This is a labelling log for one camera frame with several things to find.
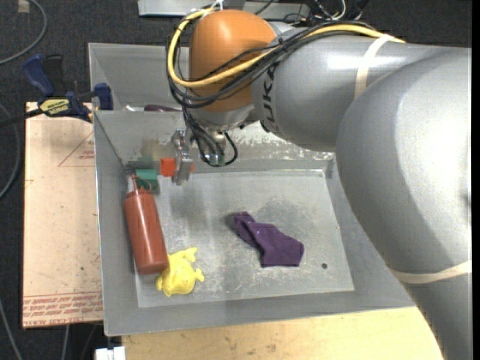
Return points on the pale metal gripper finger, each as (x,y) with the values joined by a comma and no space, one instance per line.
(182,171)

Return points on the orange-red block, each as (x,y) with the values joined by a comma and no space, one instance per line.
(167,166)

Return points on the green block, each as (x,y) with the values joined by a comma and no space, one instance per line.
(146,175)

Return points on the red-brown squeeze bottle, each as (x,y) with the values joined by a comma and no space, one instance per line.
(145,231)

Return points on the yellow toy animal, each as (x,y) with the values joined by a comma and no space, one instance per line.
(180,274)

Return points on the purple cloth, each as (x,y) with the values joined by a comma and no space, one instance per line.
(275,244)

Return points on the grey metal bin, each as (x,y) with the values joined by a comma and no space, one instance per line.
(240,276)

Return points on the brown cardboard board red print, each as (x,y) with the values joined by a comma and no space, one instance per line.
(60,219)

